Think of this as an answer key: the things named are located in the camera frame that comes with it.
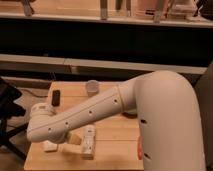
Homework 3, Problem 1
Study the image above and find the white sponge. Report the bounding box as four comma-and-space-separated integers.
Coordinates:
43, 141, 58, 152

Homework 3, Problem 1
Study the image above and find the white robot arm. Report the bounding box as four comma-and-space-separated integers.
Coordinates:
27, 70, 206, 171

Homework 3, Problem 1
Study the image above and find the white tube bottle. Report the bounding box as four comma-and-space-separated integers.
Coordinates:
82, 125, 96, 160

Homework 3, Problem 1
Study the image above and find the black rectangular remote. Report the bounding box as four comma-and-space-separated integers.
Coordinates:
52, 90, 61, 106

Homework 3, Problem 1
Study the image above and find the green bowl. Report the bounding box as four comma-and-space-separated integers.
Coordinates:
123, 109, 137, 117

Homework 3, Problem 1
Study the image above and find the orange carrot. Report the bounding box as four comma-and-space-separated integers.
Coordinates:
137, 142, 143, 160

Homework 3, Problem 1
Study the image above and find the black tripod stand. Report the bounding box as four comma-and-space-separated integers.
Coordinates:
0, 77, 28, 160

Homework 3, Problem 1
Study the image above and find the long metal rail bench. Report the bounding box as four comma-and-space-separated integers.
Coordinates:
0, 54, 207, 79

